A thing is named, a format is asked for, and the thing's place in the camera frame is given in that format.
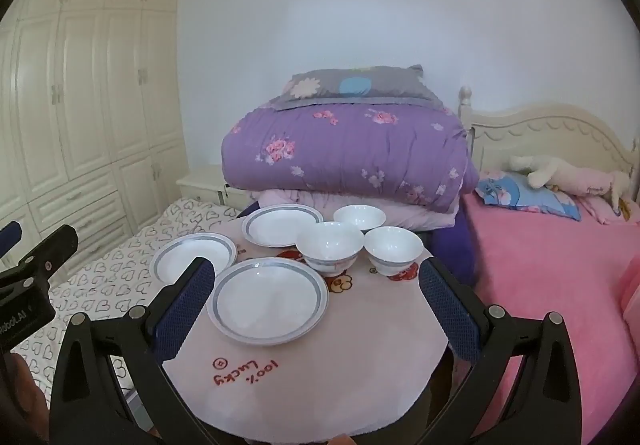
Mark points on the cream nightstand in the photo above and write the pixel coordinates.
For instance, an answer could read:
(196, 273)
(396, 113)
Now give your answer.
(207, 184)

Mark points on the blue cartoon pillow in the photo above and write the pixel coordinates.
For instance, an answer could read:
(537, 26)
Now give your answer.
(512, 191)

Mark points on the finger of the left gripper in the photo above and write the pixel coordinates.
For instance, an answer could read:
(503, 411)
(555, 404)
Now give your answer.
(42, 262)
(10, 235)

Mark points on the pink printed table cloth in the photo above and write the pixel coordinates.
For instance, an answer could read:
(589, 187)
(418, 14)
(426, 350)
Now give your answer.
(362, 368)

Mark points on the cream wardrobe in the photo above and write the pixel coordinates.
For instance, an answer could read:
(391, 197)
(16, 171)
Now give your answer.
(91, 129)

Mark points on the cream headboard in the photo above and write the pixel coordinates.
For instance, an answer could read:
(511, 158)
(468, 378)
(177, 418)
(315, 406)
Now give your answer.
(557, 130)

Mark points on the purple floral quilt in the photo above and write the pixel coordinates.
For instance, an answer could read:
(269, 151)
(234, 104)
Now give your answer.
(404, 153)

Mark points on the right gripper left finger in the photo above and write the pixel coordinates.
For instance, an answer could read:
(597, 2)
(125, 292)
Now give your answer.
(176, 307)

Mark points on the white blue-rimmed plate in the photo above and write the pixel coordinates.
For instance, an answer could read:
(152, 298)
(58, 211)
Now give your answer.
(278, 226)
(267, 301)
(171, 260)

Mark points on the white plush toy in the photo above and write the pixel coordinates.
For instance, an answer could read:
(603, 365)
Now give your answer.
(556, 173)

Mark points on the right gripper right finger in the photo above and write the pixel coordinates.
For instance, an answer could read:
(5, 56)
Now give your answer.
(457, 322)

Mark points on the heart pattern bed sheet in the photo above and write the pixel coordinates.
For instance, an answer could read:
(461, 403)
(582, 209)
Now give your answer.
(108, 286)

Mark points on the large white bowl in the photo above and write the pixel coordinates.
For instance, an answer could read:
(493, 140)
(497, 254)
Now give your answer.
(330, 248)

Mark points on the grey floral pillow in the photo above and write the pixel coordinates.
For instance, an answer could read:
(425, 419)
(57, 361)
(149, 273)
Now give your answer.
(378, 85)

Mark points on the left hand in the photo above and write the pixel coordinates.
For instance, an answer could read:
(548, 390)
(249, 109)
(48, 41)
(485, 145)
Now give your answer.
(24, 410)

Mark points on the dark purple blanket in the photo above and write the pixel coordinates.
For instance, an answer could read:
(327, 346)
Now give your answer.
(454, 247)

